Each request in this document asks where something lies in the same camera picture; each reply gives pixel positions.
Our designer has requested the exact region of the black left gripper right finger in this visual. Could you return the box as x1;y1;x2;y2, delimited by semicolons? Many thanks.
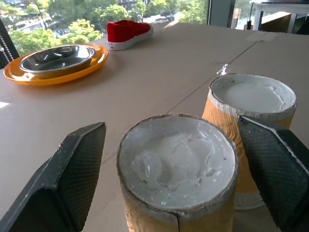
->
238;115;309;232

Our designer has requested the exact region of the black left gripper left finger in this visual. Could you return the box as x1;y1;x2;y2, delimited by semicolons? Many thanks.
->
0;122;107;232

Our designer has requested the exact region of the brown paper cup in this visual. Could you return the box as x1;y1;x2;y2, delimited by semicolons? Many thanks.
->
201;73;298;210
116;114;239;232

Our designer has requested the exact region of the orange plastic plate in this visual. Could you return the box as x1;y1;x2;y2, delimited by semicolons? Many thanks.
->
3;43;109;86

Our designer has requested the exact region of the stainless steel bowl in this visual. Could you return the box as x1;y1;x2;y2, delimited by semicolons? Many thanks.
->
19;44;97;80

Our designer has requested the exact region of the cardboard box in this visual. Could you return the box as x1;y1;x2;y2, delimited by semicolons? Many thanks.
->
258;11;292;33

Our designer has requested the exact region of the white table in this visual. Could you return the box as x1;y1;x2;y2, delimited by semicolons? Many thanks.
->
250;0;309;34

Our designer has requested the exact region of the red canvas shoe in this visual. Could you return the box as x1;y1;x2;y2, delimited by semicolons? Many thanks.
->
106;19;154;51

